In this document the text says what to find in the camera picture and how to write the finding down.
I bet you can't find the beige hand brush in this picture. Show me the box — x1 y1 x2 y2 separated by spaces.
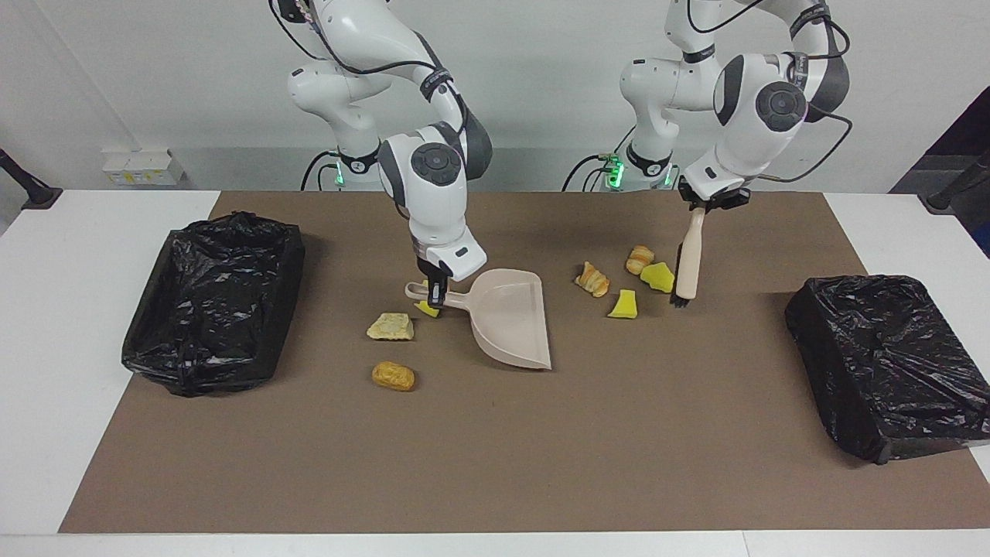
670 207 708 310

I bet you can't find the pale bread chunk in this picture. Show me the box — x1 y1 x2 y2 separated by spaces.
366 313 415 342

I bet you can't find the beige plastic dustpan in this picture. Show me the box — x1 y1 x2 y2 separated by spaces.
405 268 553 371

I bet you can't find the large yellow sponge piece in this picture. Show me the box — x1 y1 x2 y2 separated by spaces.
640 262 676 294

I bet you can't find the brown bread roll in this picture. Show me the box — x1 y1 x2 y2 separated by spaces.
371 361 416 392

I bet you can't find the black bag-lined bin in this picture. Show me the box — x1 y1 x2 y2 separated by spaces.
784 274 990 466
121 211 306 398

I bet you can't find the brown table mat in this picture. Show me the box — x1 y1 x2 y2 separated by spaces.
58 191 990 535

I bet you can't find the black stand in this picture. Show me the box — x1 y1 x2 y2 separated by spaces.
0 147 63 210
918 151 990 214

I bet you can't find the dark background object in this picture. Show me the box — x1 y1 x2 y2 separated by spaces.
889 89 990 260

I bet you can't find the black base power cable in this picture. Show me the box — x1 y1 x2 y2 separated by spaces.
562 122 637 192
300 149 343 192

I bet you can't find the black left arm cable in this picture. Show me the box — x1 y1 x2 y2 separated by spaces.
684 0 854 185

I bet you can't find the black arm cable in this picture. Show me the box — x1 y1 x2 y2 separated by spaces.
267 0 473 155
684 0 854 185

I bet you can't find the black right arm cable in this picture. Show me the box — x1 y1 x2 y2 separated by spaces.
267 0 473 155

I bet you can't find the white wall socket box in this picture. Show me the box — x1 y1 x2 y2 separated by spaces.
102 149 186 186

